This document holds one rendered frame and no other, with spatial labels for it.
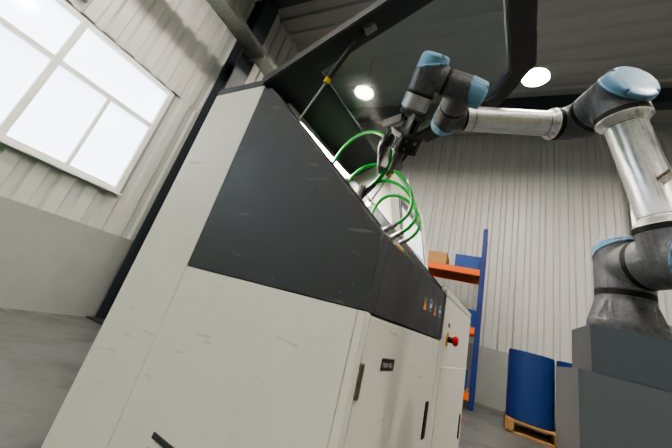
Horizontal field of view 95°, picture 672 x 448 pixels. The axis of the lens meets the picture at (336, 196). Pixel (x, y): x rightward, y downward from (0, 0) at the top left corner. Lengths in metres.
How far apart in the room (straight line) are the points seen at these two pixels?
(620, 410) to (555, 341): 6.71
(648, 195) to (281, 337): 0.86
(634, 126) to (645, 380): 0.56
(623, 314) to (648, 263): 0.13
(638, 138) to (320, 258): 0.79
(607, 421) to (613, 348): 0.14
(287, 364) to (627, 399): 0.67
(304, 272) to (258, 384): 0.24
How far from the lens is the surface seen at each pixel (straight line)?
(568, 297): 7.73
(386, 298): 0.71
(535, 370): 5.66
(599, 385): 0.91
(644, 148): 1.01
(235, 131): 1.17
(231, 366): 0.80
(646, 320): 1.00
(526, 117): 1.08
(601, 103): 1.06
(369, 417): 0.75
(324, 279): 0.68
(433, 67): 0.89
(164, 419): 0.94
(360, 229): 0.68
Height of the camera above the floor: 0.76
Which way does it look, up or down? 21 degrees up
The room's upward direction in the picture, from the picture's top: 16 degrees clockwise
